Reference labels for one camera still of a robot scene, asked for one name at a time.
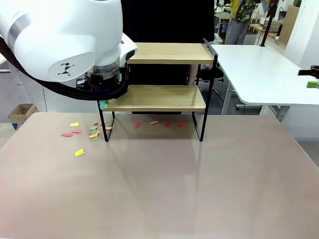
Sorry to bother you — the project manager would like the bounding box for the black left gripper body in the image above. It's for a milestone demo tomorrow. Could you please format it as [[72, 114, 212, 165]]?
[[76, 65, 125, 92]]

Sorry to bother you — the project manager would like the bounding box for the teal microfiber duster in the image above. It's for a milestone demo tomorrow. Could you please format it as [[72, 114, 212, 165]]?
[[98, 71, 123, 111]]

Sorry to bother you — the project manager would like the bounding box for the black metal wooden two-tier shelf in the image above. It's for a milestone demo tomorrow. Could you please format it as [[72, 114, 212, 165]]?
[[98, 37, 219, 142]]

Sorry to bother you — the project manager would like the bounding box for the white side table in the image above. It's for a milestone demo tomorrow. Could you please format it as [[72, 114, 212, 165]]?
[[211, 44, 319, 122]]

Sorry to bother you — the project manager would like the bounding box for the wooden cabinet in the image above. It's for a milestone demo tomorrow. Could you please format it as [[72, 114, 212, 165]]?
[[278, 5, 301, 47]]

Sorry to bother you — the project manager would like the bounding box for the black pole stand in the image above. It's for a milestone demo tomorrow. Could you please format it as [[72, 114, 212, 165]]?
[[259, 0, 279, 48]]

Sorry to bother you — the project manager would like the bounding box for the wooden background desk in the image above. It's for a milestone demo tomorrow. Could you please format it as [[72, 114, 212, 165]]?
[[249, 22, 285, 40]]

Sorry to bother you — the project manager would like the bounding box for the cardboard box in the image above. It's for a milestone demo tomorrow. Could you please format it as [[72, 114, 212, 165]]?
[[8, 103, 39, 130]]

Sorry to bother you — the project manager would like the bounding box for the person in colourful shirt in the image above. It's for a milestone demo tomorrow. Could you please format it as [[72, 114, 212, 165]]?
[[225, 0, 260, 45]]

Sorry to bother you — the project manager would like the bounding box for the person in black shirt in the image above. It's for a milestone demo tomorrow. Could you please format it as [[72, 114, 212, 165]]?
[[119, 0, 215, 115]]

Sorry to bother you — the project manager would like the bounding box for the black chair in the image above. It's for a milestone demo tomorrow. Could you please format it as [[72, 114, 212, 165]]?
[[196, 66, 225, 83]]

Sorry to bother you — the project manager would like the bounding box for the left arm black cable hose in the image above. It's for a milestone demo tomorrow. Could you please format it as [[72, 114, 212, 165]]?
[[0, 37, 130, 102]]

